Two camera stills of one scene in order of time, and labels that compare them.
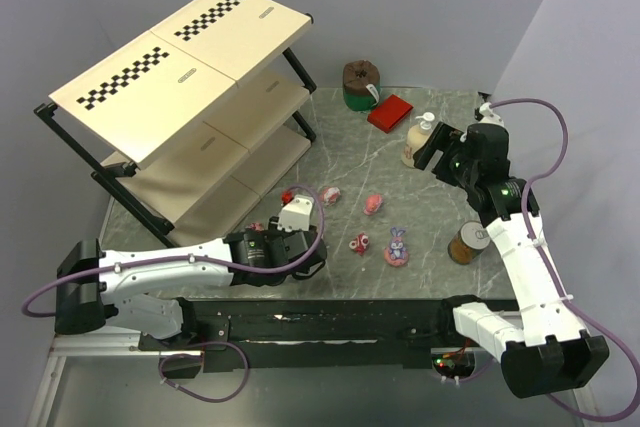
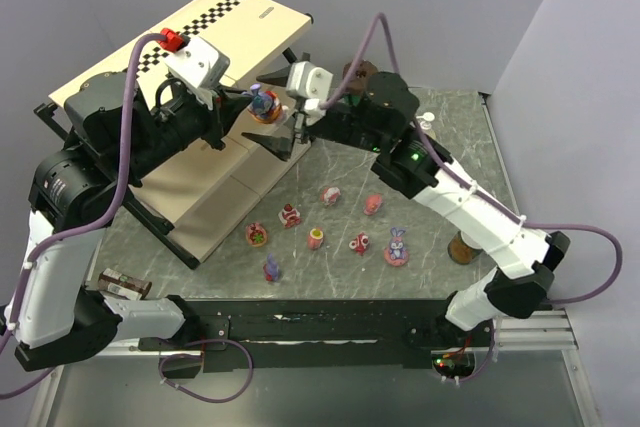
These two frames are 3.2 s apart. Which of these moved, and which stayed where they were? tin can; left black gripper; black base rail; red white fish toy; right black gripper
Moved: left black gripper; right black gripper
Stayed: black base rail; red white fish toy; tin can
